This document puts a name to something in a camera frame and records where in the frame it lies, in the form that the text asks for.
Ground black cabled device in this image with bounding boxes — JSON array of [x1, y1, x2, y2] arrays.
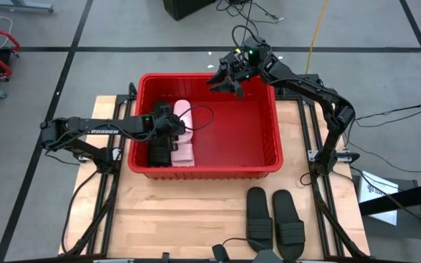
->
[[212, 243, 230, 262]]

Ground black stand beam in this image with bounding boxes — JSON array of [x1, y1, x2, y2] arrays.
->
[[358, 178, 421, 226]]

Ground long black arm cable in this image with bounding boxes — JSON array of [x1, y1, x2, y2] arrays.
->
[[61, 169, 102, 256]]

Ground black frame rail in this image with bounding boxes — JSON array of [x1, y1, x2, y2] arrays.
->
[[9, 251, 379, 263]]

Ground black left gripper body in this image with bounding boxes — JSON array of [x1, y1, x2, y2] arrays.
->
[[143, 104, 186, 142]]

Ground pale pink slide sandal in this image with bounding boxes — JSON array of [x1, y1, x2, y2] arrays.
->
[[173, 99, 194, 142], [170, 140, 196, 168]]

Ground white printed paper sheet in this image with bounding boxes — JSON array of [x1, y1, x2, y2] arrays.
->
[[356, 170, 400, 226]]

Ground grey platform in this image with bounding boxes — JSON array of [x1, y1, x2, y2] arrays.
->
[[354, 174, 421, 242]]

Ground black slide sandal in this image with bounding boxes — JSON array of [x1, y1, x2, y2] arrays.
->
[[246, 186, 274, 256], [148, 140, 172, 167], [271, 188, 306, 262], [151, 101, 175, 118]]

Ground grey metal foot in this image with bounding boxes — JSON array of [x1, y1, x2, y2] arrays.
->
[[0, 0, 54, 14]]

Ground yellow floor cable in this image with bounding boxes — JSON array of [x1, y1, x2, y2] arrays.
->
[[305, 0, 329, 75]]

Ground large black box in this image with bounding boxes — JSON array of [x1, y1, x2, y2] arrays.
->
[[162, 0, 217, 21]]

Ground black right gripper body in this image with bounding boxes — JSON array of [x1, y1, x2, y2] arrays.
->
[[220, 53, 251, 99]]

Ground red plastic bin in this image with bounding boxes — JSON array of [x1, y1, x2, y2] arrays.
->
[[127, 72, 284, 180]]

